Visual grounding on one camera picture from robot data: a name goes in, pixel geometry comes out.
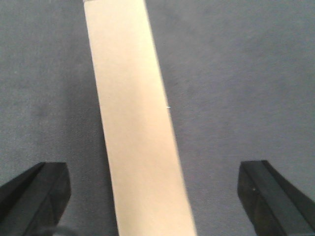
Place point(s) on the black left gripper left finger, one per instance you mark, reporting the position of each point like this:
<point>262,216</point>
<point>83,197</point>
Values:
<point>32,203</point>

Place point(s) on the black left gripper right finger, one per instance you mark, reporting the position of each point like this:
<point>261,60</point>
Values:
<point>274,206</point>

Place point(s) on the brown cardboard package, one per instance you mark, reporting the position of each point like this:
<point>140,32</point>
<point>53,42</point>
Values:
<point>149,193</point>

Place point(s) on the grey carpet mat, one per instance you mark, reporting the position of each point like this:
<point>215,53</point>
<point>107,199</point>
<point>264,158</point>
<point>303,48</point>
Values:
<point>240,82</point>

